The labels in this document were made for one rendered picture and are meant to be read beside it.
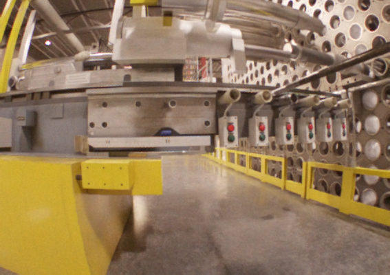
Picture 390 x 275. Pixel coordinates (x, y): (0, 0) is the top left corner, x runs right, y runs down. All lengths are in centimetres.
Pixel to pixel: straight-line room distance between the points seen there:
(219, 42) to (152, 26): 44
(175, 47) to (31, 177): 92
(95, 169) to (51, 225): 32
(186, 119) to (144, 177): 40
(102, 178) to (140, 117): 45
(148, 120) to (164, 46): 41
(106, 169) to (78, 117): 55
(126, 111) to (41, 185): 56
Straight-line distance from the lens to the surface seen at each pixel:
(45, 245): 93
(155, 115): 102
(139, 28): 126
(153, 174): 78
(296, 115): 127
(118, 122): 104
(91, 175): 70
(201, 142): 94
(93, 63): 160
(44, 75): 143
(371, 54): 56
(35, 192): 84
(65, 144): 119
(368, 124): 264
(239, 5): 115
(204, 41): 129
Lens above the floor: 67
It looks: 3 degrees up
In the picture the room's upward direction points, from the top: 1 degrees counter-clockwise
